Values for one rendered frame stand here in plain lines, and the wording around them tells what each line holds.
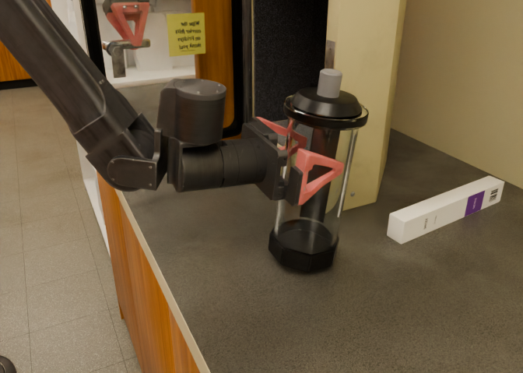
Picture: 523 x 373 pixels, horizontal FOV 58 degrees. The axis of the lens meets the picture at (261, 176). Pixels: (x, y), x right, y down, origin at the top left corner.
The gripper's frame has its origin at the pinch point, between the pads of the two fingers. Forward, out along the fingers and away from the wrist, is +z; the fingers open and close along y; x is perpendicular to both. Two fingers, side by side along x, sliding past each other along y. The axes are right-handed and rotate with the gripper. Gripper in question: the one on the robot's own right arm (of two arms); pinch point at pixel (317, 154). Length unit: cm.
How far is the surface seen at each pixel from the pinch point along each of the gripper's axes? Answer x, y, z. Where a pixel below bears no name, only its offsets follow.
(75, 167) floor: 124, 269, -5
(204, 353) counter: 18.6, -10.8, -18.9
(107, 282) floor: 118, 131, -8
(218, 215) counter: 18.5, 17.6, -6.0
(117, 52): -5.4, 36.1, -19.0
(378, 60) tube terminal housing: -10.2, 10.4, 16.1
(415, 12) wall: -14, 41, 51
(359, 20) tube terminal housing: -15.9, 10.7, 11.1
